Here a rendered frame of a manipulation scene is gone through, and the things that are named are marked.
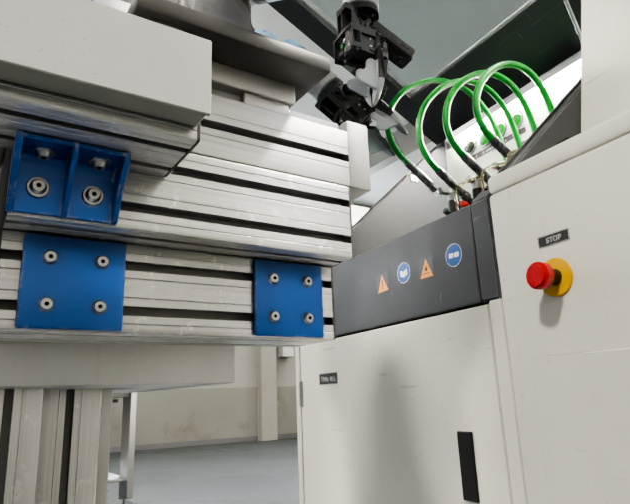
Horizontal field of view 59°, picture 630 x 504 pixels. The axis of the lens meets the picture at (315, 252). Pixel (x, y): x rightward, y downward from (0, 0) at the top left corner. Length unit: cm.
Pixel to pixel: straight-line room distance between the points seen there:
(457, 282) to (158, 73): 62
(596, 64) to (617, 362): 64
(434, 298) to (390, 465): 33
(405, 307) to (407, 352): 8
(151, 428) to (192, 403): 75
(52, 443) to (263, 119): 45
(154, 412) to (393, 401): 846
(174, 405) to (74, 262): 900
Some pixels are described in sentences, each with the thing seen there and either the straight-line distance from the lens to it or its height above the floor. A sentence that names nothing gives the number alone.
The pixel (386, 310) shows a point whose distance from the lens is 108.
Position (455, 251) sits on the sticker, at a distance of 93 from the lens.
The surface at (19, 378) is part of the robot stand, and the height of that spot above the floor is 69.
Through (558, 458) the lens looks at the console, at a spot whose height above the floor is 57.
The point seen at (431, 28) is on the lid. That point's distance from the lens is 167.
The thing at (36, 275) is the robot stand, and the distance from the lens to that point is 55.
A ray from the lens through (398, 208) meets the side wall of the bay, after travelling 165.
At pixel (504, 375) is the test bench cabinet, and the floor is 68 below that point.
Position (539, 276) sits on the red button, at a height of 80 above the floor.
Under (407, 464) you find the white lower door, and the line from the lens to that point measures 105.
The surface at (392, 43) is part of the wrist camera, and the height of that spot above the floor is 136.
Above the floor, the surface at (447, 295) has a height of 81.
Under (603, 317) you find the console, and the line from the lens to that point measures 75.
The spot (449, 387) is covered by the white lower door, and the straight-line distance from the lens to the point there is 94.
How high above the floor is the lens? 66
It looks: 15 degrees up
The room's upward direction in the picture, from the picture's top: 2 degrees counter-clockwise
